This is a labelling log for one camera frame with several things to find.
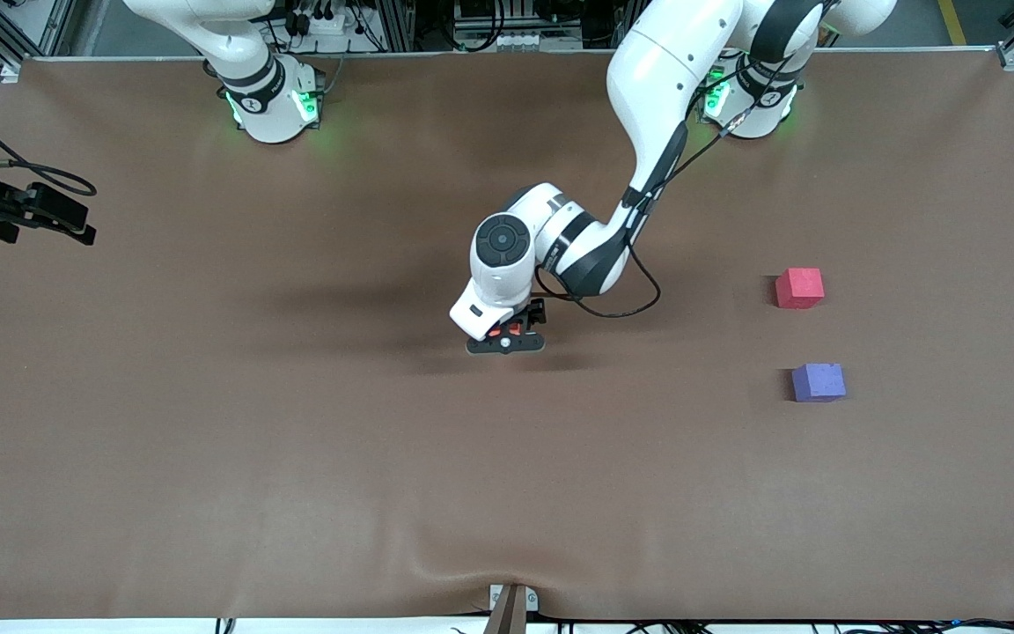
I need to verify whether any brown table mat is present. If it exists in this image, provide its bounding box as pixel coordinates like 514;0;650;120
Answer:
0;48;1014;622

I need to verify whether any red foam block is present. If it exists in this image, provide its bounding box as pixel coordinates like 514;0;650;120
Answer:
775;268;826;310

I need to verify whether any white connector strip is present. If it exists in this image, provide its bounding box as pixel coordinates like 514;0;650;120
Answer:
454;29;584;52

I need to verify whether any grey table clamp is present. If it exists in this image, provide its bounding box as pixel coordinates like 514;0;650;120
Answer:
484;583;540;634

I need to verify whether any purple foam block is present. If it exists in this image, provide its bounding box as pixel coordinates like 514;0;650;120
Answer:
791;362;848;403

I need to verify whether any white power strip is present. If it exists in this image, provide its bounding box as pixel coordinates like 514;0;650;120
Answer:
294;4;358;38

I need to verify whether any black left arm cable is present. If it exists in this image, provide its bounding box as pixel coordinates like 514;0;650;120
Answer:
532;53;803;320

